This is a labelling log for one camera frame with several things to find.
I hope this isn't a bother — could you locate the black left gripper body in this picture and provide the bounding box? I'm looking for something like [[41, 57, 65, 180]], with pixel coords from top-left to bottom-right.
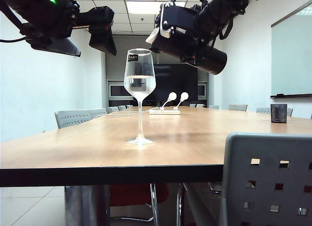
[[24, 0, 91, 45]]

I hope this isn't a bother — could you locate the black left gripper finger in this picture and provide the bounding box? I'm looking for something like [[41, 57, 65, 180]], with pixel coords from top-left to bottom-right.
[[88, 5, 117, 57], [30, 37, 81, 58]]

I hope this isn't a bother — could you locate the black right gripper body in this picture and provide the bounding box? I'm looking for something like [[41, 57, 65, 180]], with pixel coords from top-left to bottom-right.
[[195, 0, 247, 41]]

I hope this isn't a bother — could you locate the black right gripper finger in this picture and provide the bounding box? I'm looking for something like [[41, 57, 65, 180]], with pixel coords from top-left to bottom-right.
[[174, 5, 203, 40]]

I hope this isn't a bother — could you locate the black thermos cup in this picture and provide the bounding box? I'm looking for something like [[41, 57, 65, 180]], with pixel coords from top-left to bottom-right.
[[145, 1, 228, 76]]

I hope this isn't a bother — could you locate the clear stemmed wine glass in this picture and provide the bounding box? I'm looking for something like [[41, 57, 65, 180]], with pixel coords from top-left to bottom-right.
[[123, 48, 156, 145]]

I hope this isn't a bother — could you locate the ceiling light panel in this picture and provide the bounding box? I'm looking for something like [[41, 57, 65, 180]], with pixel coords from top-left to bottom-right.
[[125, 0, 186, 16]]

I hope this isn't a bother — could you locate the black television screen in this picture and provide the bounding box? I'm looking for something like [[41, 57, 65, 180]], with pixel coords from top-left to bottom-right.
[[142, 63, 198, 103]]

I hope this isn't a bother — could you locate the white power strip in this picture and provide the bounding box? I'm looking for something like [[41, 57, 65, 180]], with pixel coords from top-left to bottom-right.
[[148, 109, 181, 115]]

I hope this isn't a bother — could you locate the whiteboard marker tray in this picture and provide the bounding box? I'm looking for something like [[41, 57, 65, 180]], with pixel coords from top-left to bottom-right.
[[269, 93, 312, 99]]

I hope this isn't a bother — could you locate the dark square pen holder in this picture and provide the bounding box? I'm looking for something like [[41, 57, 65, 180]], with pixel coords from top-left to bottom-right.
[[270, 103, 288, 123]]

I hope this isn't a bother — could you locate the large grey perforated chair back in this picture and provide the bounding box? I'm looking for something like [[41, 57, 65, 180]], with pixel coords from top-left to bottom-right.
[[220, 132, 312, 226]]

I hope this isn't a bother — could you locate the grey metal table leg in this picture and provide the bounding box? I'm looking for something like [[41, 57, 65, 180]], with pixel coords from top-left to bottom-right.
[[64, 185, 110, 226]]

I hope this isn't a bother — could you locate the red chair with chrome legs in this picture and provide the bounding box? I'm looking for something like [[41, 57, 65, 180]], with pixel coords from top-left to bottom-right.
[[109, 183, 169, 226]]

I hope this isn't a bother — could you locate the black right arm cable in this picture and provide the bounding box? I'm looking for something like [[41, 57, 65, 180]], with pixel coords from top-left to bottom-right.
[[218, 15, 235, 41]]

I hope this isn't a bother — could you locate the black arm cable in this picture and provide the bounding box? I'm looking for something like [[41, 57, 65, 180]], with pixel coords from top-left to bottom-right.
[[0, 0, 29, 43], [218, 15, 235, 41]]

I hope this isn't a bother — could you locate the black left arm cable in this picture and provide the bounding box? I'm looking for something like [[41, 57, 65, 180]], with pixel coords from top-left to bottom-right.
[[0, 0, 29, 43]]

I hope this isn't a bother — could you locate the grey wall cabinet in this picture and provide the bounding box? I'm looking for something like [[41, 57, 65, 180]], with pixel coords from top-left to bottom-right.
[[107, 80, 208, 106]]

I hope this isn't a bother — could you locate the white power cable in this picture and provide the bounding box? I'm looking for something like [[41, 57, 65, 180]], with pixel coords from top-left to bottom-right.
[[94, 107, 156, 119]]

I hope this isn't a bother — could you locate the wall whiteboard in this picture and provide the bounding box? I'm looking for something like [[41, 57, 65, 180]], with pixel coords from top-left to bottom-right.
[[271, 0, 312, 97]]

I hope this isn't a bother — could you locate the chrome frame chair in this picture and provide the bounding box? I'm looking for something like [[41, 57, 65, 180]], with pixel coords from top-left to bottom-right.
[[175, 182, 223, 226]]

